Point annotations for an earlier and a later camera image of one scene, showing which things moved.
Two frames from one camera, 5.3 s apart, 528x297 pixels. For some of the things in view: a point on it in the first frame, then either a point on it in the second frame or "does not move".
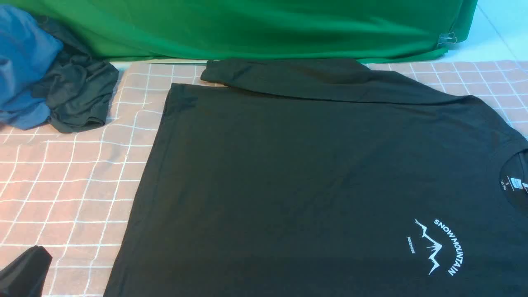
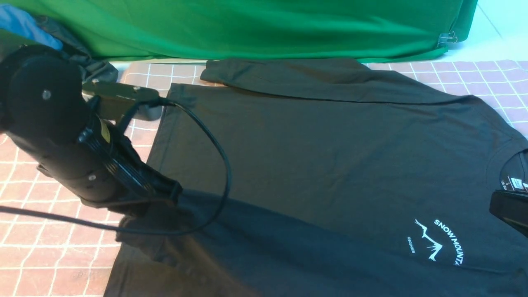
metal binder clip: x=447 y=38 does not move
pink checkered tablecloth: x=74 y=194 does not move
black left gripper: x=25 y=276 -> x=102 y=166
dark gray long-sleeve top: x=317 y=178 does not move
